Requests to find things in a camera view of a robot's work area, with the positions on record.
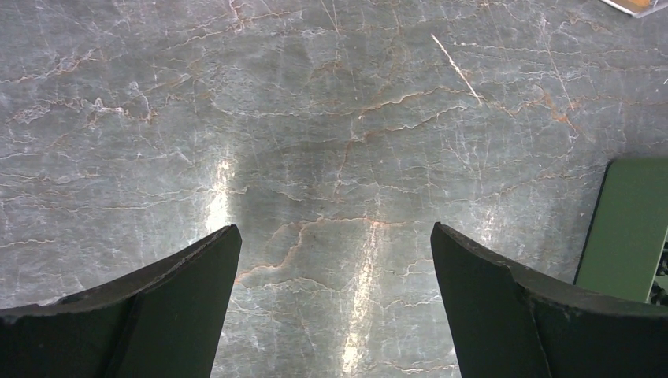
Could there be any green plastic tray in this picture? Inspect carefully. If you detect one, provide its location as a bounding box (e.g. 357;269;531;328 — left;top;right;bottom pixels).
574;157;667;302

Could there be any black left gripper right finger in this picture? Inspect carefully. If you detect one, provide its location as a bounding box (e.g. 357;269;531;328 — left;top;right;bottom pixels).
430;223;667;377

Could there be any white wire wooden shelf rack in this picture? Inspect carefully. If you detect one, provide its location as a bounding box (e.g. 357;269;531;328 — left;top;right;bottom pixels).
601;0;667;18

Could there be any black chess piece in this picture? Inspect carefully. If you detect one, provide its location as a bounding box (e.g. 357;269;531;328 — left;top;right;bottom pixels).
649;253;667;306

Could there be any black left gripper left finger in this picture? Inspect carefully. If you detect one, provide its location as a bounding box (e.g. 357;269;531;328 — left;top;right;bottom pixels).
1;225;242;377

